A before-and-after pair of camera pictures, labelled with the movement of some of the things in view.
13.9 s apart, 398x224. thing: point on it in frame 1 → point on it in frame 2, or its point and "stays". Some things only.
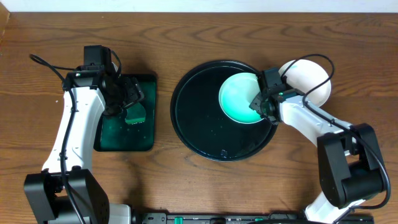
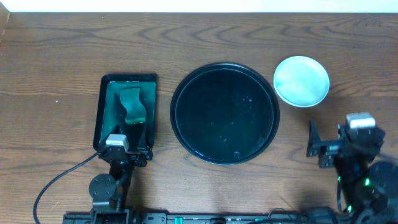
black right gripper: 255,104 → 333,147
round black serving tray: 199,121 stays
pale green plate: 237,93 → 301,81
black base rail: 193,218 stays
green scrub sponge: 135,114 stays
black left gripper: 131,93 → 130,156
